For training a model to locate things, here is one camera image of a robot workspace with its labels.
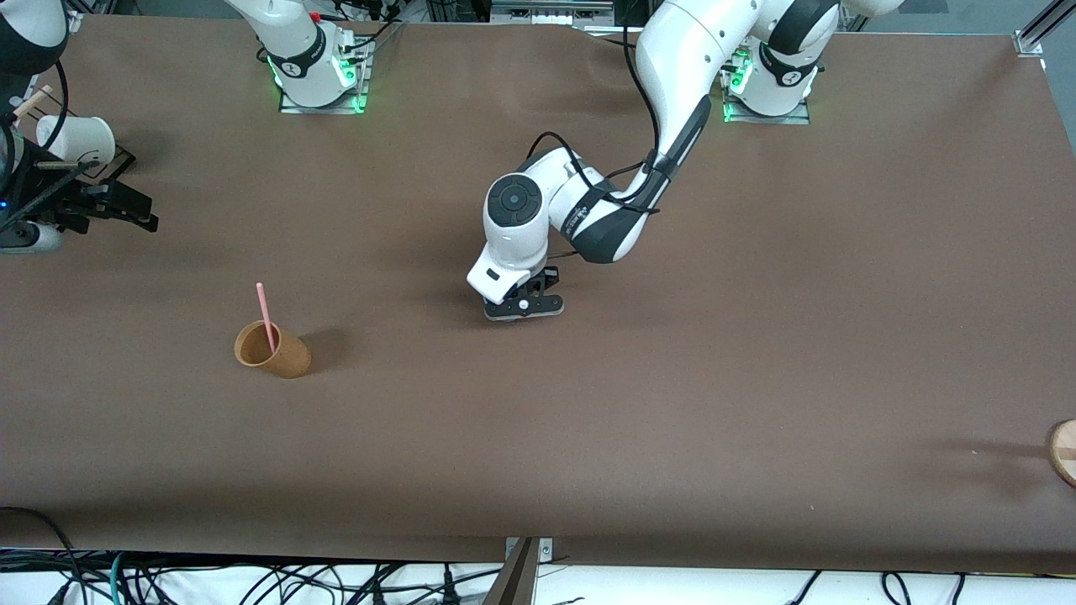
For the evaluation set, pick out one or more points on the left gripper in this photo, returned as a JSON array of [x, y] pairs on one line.
[[549, 278]]

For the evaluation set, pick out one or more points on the brown wooden cup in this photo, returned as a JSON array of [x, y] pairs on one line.
[[290, 361]]

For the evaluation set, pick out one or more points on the white cup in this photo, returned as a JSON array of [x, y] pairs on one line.
[[80, 136]]

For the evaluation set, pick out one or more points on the round wooden disc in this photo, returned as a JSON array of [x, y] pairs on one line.
[[1066, 454]]

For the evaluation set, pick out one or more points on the small metal bracket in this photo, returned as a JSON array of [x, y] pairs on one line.
[[545, 550]]

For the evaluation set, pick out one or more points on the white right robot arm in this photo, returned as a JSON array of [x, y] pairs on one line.
[[294, 42]]

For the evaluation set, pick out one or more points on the dark brown pole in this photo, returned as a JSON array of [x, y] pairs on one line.
[[514, 584]]

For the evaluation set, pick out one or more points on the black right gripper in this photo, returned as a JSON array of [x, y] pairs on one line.
[[60, 204]]

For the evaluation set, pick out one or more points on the aluminium frame profile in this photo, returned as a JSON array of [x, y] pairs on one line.
[[1032, 38]]

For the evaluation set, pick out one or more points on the grey power strip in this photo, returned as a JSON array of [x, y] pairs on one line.
[[551, 12]]

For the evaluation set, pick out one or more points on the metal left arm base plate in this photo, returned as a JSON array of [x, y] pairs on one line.
[[790, 118]]

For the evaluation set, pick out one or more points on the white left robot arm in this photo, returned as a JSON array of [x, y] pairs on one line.
[[672, 50]]

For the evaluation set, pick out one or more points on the pink chopstick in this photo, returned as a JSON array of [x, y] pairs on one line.
[[264, 311]]

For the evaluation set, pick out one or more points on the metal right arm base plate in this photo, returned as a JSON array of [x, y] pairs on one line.
[[363, 84]]

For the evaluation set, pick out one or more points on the light wooden stick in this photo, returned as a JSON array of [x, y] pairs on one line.
[[34, 101]]

